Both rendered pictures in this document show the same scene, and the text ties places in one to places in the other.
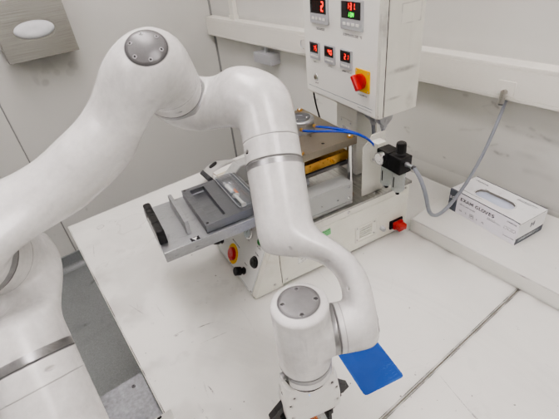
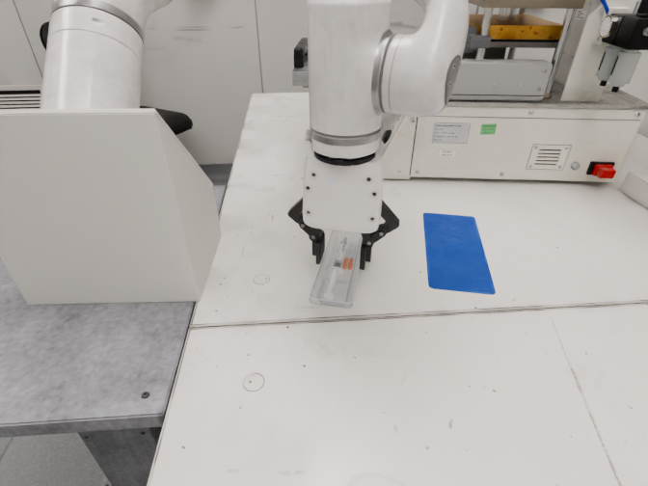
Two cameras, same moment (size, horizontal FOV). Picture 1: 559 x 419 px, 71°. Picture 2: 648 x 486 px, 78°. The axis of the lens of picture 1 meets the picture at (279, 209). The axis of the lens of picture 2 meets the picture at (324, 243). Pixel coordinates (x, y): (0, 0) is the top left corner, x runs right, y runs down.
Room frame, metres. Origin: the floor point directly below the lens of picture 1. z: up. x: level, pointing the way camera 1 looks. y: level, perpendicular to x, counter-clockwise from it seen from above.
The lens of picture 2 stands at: (-0.04, -0.21, 1.16)
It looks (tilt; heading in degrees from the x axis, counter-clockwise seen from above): 35 degrees down; 29
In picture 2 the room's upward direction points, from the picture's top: straight up
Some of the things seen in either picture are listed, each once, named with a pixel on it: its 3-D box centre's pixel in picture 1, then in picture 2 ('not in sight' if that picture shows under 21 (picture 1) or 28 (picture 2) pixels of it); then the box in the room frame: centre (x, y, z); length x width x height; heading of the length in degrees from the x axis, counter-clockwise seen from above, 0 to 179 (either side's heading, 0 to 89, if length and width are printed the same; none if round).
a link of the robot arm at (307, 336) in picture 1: (304, 330); (350, 64); (0.38, -0.02, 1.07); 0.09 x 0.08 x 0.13; 93
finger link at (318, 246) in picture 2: not in sight; (311, 239); (0.36, 0.03, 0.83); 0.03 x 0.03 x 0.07; 17
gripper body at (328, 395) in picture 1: (308, 384); (343, 184); (0.38, -0.01, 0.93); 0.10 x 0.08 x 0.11; 107
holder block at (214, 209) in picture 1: (221, 199); not in sight; (0.90, 0.15, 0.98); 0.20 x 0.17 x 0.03; 25
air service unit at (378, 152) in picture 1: (390, 165); (620, 42); (0.86, -0.29, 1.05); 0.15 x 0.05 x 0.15; 25
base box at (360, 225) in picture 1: (307, 214); (480, 123); (0.99, -0.08, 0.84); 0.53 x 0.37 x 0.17; 115
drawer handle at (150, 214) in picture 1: (154, 222); (302, 51); (0.82, 0.32, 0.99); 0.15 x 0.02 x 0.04; 25
